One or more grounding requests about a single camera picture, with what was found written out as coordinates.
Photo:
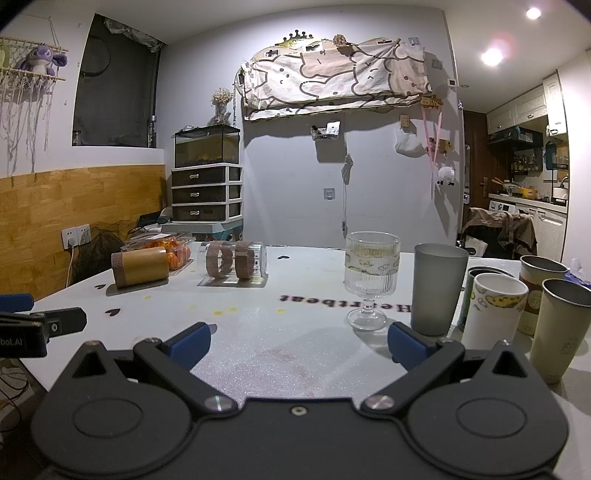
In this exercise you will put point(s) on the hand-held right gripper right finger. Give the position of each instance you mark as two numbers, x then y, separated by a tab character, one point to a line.
406	347

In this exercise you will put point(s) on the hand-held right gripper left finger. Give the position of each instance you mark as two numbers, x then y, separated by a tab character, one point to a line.
190	347

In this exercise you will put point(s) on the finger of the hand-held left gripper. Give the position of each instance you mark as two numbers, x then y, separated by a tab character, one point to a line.
62	321
14	302

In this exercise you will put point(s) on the brown cardboard cylinder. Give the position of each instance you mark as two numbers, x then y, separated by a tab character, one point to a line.
138	273

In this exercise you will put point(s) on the clear glass cup woven bands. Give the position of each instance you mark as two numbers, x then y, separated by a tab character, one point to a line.
233	265

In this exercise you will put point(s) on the ribbed stemmed glass cup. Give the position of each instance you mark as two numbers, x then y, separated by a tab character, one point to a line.
371	277

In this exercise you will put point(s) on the dark green printed cup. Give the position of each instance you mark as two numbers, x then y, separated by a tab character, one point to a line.
471	281

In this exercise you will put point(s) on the steel cup with beige sleeve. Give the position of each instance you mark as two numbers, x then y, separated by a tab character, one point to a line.
540	281

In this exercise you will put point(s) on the grey frosted tumbler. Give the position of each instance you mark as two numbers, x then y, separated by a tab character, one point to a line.
436	290

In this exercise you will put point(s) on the black mesh bag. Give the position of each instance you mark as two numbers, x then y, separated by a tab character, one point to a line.
99	251

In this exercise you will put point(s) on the white printed mug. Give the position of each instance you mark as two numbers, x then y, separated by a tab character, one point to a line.
491	314

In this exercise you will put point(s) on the clear plastic box of oranges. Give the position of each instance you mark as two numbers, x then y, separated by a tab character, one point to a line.
173	251

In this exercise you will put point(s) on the teal side table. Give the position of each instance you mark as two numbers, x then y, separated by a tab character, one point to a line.
203	229

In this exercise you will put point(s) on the chair draped with clothes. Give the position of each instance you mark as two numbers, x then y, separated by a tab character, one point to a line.
501	230

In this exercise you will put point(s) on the white three-drawer unit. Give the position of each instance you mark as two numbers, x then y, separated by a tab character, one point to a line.
206	191

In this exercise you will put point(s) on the white sheep plush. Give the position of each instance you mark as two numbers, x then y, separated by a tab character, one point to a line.
446	175

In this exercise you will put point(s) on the white washing machine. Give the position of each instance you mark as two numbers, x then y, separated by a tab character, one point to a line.
531	221

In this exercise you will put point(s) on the glass fish tank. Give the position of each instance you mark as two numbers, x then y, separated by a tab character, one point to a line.
206	147

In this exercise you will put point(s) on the white hanging pouch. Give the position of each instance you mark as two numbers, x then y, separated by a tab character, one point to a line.
408	143

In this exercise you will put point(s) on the dark window opening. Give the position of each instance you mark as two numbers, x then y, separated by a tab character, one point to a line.
117	83

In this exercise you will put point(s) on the dried flower bouquet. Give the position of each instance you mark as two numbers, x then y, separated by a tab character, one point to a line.
221	104

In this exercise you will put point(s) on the purple plush toy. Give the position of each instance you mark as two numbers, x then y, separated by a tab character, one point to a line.
44	57

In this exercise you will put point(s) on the white kitchen cabinets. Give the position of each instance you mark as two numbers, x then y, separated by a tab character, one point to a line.
526	107

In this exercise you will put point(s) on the printed cartoon cloth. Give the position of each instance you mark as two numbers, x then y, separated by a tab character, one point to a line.
337	76

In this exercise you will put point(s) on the round ceiling light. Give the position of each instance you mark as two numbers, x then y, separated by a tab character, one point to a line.
491	56
533	13

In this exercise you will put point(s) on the gold crown decoration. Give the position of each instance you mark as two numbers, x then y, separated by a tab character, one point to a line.
293	38

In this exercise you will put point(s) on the white wall socket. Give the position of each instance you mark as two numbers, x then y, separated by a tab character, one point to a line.
76	235

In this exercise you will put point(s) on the square wall outlet plate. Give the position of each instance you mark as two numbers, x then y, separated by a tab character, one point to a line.
328	193

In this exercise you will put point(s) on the white macrame wall hanger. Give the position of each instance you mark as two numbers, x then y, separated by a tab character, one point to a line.
21	87

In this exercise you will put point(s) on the clear acrylic wall shelf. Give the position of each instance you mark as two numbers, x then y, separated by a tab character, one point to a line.
326	132

